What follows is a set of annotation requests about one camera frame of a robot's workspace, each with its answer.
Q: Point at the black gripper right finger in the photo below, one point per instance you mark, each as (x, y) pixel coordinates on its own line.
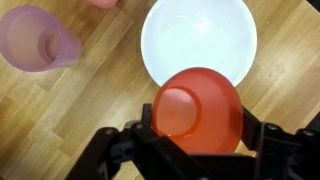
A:
(279, 154)

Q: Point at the pink mug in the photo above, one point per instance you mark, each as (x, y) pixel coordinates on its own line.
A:
(103, 3)

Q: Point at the white bowl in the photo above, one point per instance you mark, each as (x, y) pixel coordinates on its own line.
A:
(216, 34)

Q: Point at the purple translucent cup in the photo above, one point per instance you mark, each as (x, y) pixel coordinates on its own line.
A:
(33, 40)

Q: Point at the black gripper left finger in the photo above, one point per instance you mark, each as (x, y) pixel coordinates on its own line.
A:
(155, 157)

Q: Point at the red plastic cup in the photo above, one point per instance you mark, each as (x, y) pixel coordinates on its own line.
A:
(200, 111)

